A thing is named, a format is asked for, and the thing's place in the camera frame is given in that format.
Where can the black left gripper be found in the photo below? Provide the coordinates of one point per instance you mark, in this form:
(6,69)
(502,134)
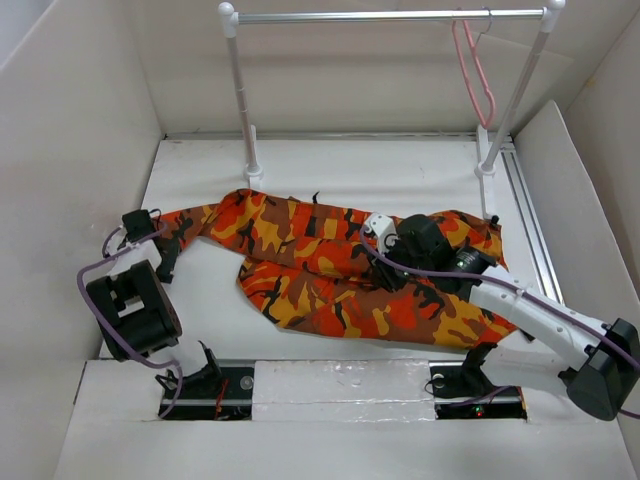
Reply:
(166,272)

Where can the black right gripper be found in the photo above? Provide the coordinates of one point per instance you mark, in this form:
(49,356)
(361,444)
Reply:
(382,275)

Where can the orange camouflage trousers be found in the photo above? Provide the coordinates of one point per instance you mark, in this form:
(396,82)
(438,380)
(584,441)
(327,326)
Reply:
(306,269)

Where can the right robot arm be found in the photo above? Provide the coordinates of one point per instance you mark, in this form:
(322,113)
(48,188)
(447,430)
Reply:
(593,363)

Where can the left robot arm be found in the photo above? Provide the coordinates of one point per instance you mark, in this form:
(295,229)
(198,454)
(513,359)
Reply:
(125,292)

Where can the pink clothes hanger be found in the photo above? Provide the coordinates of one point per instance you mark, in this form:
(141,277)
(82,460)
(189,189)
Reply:
(485,117)

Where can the white foam block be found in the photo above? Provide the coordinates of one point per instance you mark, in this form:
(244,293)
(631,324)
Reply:
(373,391)

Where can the white clothes rack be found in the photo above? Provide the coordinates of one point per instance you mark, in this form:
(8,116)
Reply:
(336,70)

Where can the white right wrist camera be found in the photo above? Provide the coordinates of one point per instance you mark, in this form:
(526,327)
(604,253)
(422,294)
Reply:
(382,229)

